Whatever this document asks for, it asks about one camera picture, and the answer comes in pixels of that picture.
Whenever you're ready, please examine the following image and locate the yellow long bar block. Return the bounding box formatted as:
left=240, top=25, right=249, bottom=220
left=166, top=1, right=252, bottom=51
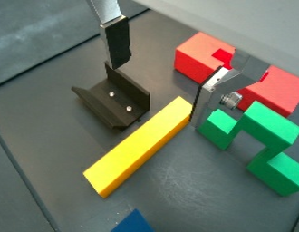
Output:
left=84, top=96, right=192, bottom=198

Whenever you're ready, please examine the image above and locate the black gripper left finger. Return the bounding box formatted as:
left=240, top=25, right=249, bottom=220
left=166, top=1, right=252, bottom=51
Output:
left=85, top=0, right=132, bottom=69

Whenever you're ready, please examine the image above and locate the red board with cutouts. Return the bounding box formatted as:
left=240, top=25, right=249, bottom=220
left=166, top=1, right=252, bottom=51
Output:
left=174, top=32, right=299, bottom=117

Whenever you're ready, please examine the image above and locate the blue U-shaped block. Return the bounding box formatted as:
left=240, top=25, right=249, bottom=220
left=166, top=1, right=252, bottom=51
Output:
left=110, top=209, right=154, bottom=232

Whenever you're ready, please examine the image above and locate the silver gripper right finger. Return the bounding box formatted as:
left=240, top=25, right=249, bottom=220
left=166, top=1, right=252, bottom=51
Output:
left=189, top=49, right=269, bottom=128

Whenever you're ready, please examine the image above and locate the black angled bracket holder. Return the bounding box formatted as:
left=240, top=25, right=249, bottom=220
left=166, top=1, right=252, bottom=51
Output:
left=72, top=63, right=149, bottom=131

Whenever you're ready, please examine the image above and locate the green stepped block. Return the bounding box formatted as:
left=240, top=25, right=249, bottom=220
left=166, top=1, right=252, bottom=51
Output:
left=197, top=101, right=299, bottom=196

